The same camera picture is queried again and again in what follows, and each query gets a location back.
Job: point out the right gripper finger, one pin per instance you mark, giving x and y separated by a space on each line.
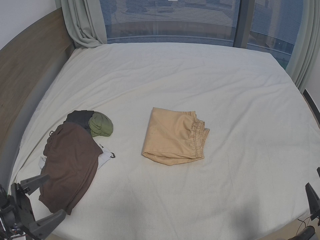
319 172
313 204

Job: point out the bed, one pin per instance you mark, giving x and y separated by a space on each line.
175 84

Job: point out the grey-green curtain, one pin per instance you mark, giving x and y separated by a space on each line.
80 14
306 46

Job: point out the dark grey garment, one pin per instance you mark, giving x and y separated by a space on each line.
78 120

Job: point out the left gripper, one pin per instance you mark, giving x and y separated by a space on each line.
23 209

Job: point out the brown garment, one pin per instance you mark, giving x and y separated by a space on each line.
70 164

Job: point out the green garment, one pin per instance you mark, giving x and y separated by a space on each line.
101 125

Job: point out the white garment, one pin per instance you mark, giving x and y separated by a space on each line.
105 157

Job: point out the window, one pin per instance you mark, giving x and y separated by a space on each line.
175 14

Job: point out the tan shorts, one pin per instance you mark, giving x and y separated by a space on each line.
170 136

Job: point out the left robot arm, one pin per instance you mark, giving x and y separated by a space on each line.
7 216

